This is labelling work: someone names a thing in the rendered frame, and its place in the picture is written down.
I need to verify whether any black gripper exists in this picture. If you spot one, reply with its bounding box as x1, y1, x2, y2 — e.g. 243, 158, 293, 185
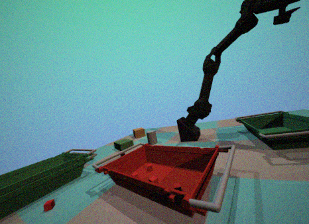
270, 0, 300, 25

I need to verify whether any green rectangular block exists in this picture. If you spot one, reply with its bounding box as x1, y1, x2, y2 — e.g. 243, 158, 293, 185
114, 139, 134, 151

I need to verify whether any red plastic tray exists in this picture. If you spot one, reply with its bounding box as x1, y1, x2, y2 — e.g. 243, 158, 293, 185
95, 143, 228, 218

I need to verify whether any brown block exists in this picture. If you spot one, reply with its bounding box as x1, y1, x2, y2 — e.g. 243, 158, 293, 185
133, 127, 146, 139

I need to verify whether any grey cylinder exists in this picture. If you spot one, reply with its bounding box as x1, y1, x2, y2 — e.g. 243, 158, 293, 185
147, 131, 158, 145

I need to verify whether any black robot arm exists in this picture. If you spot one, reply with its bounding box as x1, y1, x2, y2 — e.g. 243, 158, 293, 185
182, 0, 301, 129

